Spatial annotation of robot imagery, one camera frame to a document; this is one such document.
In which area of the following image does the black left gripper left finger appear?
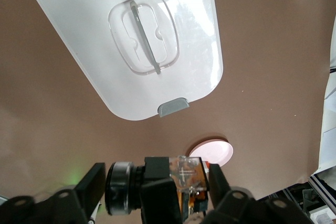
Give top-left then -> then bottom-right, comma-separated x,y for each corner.
0,162 -> 106,224

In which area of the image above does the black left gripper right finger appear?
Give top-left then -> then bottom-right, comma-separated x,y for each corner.
202,163 -> 313,224

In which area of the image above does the pink round plate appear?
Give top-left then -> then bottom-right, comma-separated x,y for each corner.
188,140 -> 234,167

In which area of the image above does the white lidded pink container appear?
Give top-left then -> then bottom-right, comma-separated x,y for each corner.
24,0 -> 225,122

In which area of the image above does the brown table mat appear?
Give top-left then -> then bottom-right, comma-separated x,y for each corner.
0,0 -> 336,224

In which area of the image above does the aluminium frame profile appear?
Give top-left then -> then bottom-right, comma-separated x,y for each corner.
307,173 -> 336,209

